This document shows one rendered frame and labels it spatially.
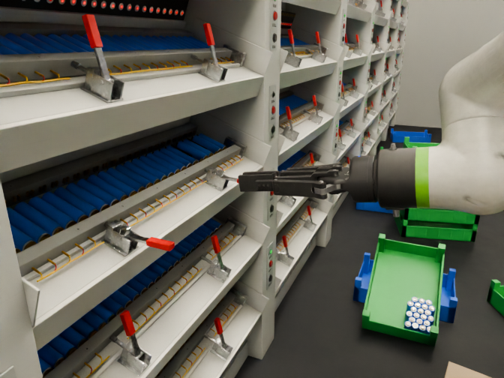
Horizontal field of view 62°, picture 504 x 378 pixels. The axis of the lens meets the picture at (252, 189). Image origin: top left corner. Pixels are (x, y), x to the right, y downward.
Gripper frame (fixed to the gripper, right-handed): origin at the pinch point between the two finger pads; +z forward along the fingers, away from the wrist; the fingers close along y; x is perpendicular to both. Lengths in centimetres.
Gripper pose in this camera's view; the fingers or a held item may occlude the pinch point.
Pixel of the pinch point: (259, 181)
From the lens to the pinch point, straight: 74.0
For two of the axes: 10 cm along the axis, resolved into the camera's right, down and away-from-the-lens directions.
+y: 4.0, -3.1, 8.7
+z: -9.1, 0.1, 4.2
